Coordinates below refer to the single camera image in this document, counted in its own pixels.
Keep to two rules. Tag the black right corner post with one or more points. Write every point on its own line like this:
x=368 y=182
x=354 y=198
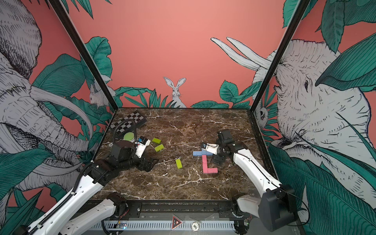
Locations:
x=296 y=18

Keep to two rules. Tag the red triangle warning sticker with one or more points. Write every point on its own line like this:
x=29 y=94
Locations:
x=176 y=222

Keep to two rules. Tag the black front rail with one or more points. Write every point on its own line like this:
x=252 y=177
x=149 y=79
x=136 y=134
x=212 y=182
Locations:
x=182 y=207

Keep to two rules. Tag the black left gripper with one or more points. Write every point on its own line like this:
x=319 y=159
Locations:
x=144 y=166

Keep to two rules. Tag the green dome push button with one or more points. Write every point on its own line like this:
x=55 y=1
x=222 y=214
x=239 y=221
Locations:
x=129 y=136

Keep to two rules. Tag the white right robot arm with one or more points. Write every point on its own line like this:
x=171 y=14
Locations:
x=269 y=188

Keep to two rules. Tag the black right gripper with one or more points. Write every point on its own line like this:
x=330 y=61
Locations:
x=218 y=159

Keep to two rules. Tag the folded black chess board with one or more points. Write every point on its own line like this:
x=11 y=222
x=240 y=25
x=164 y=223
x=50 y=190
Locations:
x=125 y=124

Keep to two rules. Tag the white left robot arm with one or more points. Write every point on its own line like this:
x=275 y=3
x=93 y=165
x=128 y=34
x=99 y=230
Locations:
x=124 y=155

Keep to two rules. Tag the black corner post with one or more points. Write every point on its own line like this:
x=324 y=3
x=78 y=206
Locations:
x=64 y=18
x=296 y=18

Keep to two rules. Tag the black left corner post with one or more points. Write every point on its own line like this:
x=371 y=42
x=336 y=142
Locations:
x=64 y=18

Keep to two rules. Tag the white slotted cable duct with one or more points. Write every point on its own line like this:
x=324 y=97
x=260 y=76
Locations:
x=165 y=225

